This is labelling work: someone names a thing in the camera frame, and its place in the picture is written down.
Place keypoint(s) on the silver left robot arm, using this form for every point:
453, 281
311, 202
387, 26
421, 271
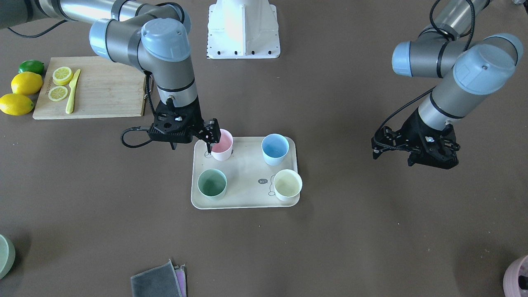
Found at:
469, 72

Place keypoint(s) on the wooden cutting board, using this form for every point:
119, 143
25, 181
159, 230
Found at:
105, 89

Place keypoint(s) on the blue plastic cup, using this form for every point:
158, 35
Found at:
274, 149

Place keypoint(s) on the pink plastic cup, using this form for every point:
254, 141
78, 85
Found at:
223, 150

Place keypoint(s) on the lemon half lower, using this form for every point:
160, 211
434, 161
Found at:
57, 93

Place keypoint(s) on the lemon half upper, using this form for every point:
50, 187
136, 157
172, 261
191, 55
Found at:
62, 76

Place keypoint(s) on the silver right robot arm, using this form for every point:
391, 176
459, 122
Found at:
150, 38

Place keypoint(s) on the pink bowl with ice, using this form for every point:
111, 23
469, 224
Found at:
515, 278

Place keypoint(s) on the cream plastic cup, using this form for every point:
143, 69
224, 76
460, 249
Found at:
287, 184

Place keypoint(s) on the yellow lemon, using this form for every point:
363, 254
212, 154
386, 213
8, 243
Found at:
16, 104
26, 83

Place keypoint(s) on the green bowl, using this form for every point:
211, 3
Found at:
7, 255

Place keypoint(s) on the green lime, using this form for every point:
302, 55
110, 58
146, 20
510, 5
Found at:
31, 66

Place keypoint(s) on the grey folded cloth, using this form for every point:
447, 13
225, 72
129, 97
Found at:
167, 280

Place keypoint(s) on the lemon half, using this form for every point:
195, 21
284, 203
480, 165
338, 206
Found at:
57, 93
62, 76

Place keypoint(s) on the beige rabbit tray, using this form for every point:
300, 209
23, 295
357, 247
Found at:
249, 178

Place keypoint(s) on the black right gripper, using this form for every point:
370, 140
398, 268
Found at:
197, 113

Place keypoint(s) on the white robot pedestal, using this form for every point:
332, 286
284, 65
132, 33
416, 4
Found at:
243, 29

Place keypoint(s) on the yellow plastic knife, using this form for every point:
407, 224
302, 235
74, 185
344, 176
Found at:
73, 87

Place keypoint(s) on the yellow lemon outer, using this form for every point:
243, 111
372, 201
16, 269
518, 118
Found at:
16, 104

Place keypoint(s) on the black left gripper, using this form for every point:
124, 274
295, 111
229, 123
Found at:
413, 126

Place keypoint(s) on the green plastic cup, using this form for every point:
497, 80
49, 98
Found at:
212, 183

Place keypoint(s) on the yellow lemon middle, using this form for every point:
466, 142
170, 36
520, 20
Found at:
26, 83

